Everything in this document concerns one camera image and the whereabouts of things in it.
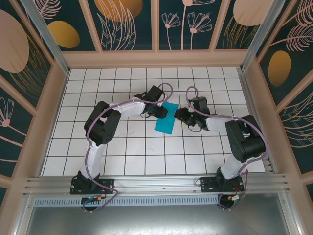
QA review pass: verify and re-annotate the blue paper sheet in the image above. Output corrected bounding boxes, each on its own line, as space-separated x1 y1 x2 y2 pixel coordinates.
154 102 179 135

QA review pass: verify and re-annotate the grey metal sheet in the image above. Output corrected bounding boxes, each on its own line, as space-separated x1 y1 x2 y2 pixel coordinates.
24 193 291 235

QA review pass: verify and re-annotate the small circuit board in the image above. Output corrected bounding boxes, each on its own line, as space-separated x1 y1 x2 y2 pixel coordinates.
226 193 246 204
80 195 107 205

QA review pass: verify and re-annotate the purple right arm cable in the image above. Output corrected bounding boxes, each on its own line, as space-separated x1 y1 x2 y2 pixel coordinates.
185 85 269 211

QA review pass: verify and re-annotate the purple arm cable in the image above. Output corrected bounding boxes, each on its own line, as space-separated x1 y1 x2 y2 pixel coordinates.
185 85 269 211
82 82 173 213

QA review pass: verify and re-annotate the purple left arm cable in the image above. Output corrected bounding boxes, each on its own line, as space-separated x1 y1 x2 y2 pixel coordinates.
82 82 173 213

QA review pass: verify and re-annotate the aluminium side rail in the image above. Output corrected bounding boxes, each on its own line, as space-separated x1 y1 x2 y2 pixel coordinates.
236 68 278 173

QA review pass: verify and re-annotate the aluminium mounting rail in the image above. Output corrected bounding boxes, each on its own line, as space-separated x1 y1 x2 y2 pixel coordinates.
23 173 291 196

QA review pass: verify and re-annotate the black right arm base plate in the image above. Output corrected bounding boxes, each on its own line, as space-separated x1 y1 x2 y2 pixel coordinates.
200 176 245 194

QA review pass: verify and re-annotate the grey slotted cable duct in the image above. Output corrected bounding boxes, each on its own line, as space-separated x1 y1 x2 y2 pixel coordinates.
33 195 221 208

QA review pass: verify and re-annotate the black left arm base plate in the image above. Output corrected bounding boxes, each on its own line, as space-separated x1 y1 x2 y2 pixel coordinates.
70 178 115 195

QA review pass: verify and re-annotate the aluminium frame post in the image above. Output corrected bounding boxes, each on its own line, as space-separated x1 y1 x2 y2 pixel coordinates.
241 0 288 71
19 0 70 74

